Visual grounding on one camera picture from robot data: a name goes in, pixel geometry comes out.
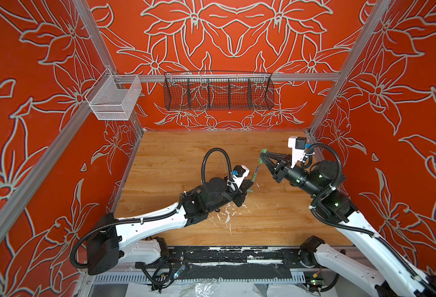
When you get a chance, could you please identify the black wire mesh basket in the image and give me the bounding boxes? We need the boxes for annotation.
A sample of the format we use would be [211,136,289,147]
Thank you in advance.
[163,71,276,111]

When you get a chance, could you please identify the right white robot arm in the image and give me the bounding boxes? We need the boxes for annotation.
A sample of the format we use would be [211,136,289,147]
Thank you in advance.
[260,143,436,297]

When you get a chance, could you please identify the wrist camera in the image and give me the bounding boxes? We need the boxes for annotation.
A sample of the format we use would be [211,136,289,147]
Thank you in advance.
[287,136,308,168]
[229,165,250,191]

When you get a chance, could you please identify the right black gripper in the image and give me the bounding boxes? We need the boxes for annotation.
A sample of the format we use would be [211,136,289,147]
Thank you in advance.
[262,150,328,200]

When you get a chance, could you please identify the clear plastic bin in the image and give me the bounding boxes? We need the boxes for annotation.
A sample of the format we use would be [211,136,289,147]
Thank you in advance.
[85,73,142,121]

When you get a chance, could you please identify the left base cable bundle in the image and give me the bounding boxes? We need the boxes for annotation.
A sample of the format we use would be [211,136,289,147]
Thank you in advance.
[136,255,186,292]

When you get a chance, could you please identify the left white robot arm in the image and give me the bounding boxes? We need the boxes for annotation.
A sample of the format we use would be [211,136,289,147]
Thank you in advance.
[69,147,253,275]

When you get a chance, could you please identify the green pen cap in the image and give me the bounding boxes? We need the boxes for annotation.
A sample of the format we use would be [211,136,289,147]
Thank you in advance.
[259,148,267,164]

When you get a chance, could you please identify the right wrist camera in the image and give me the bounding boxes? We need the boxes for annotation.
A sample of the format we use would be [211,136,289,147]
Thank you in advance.
[287,136,308,168]

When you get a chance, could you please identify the green pen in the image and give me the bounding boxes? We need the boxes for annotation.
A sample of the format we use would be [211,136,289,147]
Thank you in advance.
[251,165,260,183]

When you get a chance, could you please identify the white slotted cable duct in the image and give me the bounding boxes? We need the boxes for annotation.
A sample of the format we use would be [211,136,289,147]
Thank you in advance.
[93,272,306,285]

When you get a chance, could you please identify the right base cable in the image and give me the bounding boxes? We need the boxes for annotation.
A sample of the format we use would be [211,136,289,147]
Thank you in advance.
[303,269,341,294]

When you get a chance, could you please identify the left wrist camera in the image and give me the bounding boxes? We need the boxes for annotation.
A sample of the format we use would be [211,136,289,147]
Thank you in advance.
[229,165,250,191]

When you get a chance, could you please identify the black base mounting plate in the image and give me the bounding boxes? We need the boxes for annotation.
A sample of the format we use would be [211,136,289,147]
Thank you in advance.
[169,246,322,269]

